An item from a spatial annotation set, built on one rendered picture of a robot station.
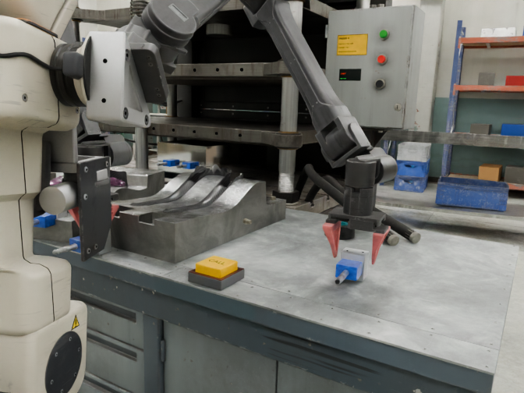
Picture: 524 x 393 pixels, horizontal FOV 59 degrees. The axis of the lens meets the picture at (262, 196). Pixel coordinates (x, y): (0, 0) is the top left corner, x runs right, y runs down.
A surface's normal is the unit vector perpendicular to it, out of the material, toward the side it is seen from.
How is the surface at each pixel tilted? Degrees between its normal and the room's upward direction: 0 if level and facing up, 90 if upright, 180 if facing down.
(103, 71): 82
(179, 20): 52
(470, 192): 93
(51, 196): 90
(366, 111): 90
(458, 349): 0
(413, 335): 0
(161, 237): 90
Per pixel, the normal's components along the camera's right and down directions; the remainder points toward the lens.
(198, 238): 0.86, 0.13
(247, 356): -0.51, 0.15
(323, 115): -0.70, 0.11
